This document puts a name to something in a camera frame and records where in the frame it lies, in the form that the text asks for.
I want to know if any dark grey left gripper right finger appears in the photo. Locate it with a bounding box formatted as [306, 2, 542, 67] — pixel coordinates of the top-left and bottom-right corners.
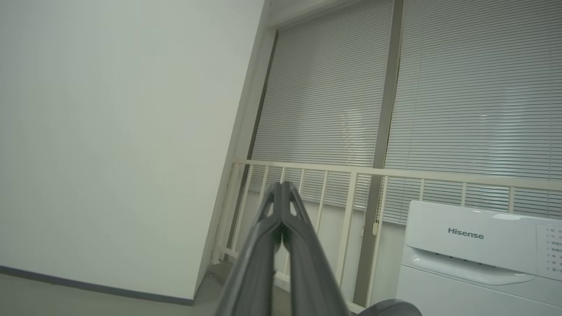
[281, 181, 352, 316]

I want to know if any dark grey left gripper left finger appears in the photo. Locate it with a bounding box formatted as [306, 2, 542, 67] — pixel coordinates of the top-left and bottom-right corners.
[214, 181, 282, 316]

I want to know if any dark round washing machine door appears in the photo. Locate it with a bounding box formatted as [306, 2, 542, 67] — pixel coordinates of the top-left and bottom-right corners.
[368, 299, 423, 316]

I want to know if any white front-load washing machine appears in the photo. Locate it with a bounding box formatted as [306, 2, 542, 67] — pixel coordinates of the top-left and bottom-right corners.
[395, 200, 562, 316]

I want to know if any cream metal railing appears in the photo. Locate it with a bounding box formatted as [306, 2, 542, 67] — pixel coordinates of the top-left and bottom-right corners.
[211, 159, 562, 314]

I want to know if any grey window blind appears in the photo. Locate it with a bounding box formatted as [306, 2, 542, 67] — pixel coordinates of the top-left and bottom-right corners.
[382, 0, 562, 225]
[249, 0, 394, 211]

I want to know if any grey window post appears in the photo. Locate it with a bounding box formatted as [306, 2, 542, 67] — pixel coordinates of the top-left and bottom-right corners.
[353, 0, 404, 308]

